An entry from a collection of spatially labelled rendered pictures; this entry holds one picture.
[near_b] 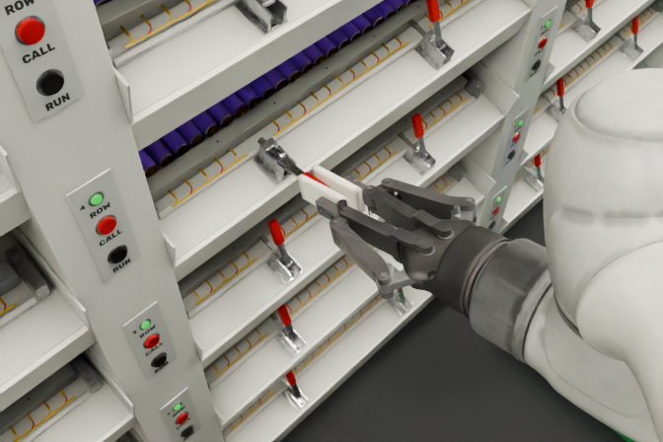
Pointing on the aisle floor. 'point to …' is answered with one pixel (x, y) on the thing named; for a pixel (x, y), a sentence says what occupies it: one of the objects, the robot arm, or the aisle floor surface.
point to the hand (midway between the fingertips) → (331, 193)
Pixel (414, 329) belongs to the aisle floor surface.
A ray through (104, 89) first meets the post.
